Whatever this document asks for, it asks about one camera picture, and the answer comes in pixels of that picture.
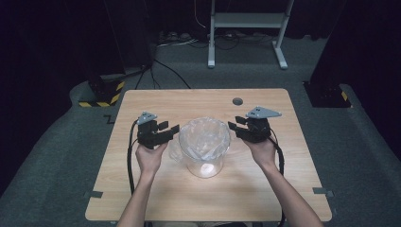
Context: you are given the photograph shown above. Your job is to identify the clear round bin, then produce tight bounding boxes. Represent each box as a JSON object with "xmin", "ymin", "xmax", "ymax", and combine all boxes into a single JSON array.
[{"xmin": 178, "ymin": 116, "xmax": 232, "ymax": 180}]

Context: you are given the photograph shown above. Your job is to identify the black floor cable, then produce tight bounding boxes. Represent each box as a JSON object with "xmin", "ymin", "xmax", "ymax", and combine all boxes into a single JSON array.
[{"xmin": 133, "ymin": 59, "xmax": 192, "ymax": 91}]

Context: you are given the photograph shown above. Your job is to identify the white metal stand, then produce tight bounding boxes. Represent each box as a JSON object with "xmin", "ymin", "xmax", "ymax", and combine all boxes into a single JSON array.
[{"xmin": 206, "ymin": 0, "xmax": 296, "ymax": 70}]

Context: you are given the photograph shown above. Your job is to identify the person's left hand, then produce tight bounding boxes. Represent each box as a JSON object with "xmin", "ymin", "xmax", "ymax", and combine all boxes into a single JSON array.
[{"xmin": 135, "ymin": 141, "xmax": 169, "ymax": 178}]

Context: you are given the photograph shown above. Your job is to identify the clear plastic bag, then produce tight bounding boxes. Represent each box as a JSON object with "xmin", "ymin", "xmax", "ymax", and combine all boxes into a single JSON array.
[{"xmin": 167, "ymin": 116, "xmax": 232, "ymax": 164}]

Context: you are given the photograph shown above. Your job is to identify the thin hanging cable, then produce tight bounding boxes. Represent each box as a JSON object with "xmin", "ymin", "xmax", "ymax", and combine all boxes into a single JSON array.
[{"xmin": 193, "ymin": 0, "xmax": 207, "ymax": 29}]

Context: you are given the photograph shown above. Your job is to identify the grey tape piece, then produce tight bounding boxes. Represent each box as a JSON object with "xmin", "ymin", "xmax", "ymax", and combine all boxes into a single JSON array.
[
  {"xmin": 312, "ymin": 186, "xmax": 335, "ymax": 199},
  {"xmin": 83, "ymin": 189, "xmax": 104, "ymax": 200}
]

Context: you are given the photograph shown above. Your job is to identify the black yellow striped base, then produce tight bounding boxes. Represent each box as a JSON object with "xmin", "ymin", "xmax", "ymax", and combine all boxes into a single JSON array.
[{"xmin": 78, "ymin": 75, "xmax": 127, "ymax": 109}]

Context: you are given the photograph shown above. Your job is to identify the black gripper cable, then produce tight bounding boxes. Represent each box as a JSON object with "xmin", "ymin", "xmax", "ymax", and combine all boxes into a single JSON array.
[
  {"xmin": 268, "ymin": 128, "xmax": 287, "ymax": 227},
  {"xmin": 126, "ymin": 118, "xmax": 142, "ymax": 195}
]

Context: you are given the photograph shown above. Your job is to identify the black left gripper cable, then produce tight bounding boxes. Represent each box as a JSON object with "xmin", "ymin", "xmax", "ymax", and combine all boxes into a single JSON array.
[{"xmin": 126, "ymin": 118, "xmax": 142, "ymax": 195}]

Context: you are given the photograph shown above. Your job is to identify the white floor cable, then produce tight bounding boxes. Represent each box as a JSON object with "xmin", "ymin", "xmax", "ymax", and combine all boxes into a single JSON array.
[{"xmin": 156, "ymin": 38, "xmax": 201, "ymax": 49}]

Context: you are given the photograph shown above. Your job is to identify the black base with yellow mark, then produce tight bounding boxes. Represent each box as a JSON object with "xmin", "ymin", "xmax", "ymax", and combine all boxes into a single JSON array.
[{"xmin": 303, "ymin": 80, "xmax": 353, "ymax": 109}]

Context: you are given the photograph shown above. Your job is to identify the person's right hand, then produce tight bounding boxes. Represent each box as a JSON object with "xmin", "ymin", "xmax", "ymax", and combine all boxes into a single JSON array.
[{"xmin": 243, "ymin": 136, "xmax": 279, "ymax": 170}]

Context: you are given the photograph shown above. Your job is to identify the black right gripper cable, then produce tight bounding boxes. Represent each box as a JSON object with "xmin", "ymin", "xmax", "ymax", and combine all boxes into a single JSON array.
[{"xmin": 268, "ymin": 128, "xmax": 287, "ymax": 227}]

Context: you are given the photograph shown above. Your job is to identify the power strip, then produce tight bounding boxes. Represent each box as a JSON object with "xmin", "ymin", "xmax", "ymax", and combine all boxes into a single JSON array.
[{"xmin": 158, "ymin": 30, "xmax": 192, "ymax": 44}]

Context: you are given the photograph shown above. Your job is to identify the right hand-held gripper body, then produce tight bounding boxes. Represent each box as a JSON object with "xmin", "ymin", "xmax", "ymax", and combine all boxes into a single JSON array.
[{"xmin": 241, "ymin": 105, "xmax": 283, "ymax": 145}]

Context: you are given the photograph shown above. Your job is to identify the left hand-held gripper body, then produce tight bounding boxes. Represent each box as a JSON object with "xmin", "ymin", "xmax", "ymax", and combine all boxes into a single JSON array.
[{"xmin": 136, "ymin": 111, "xmax": 166, "ymax": 150}]

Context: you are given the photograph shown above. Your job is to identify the black cables under stand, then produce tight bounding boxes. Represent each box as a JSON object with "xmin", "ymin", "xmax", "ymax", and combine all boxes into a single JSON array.
[{"xmin": 188, "ymin": 31, "xmax": 276, "ymax": 51}]

